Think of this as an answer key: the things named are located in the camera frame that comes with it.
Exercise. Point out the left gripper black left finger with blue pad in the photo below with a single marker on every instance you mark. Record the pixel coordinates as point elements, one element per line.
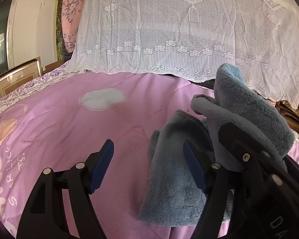
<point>58,195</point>

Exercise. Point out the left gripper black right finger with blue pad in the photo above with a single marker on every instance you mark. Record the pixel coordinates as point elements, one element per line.
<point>215,182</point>

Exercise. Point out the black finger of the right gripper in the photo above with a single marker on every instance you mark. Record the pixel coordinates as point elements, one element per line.
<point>266,203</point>

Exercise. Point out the blue fleece baby jacket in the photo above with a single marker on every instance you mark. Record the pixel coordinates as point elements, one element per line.
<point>172,198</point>

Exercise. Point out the woven straw mat stack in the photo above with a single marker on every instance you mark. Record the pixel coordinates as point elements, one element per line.
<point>291,118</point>

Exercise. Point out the pink printed bed sheet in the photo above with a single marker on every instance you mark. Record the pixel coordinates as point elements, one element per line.
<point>64,123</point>

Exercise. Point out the white lace cover cloth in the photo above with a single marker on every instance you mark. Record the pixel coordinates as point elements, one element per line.
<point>192,38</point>

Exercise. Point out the dark green patterned cushion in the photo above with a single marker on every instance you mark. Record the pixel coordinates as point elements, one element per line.
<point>61,50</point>

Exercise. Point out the pink floral pillow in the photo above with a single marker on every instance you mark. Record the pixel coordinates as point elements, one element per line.
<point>70,18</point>

